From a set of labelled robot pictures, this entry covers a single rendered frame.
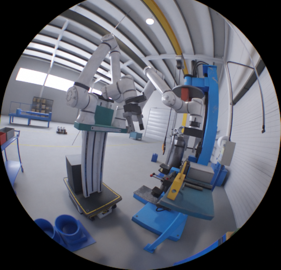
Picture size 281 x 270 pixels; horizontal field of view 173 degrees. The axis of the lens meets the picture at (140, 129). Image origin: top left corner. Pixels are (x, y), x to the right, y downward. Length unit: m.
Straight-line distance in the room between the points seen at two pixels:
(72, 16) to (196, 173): 6.27
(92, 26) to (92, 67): 4.74
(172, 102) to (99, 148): 1.06
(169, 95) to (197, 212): 0.77
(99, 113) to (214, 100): 1.61
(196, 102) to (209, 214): 0.75
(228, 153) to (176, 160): 0.93
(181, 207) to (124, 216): 1.27
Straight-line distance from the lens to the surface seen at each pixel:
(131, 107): 0.49
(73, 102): 0.73
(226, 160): 1.78
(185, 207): 0.71
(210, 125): 1.49
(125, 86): 0.56
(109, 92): 0.60
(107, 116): 1.18
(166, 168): 1.37
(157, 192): 1.63
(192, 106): 0.64
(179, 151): 1.51
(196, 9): 5.83
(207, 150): 1.49
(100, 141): 1.28
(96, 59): 0.84
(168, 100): 0.56
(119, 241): 1.59
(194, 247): 1.89
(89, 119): 0.87
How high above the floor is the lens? 1.52
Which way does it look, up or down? 2 degrees down
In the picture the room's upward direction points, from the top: 12 degrees clockwise
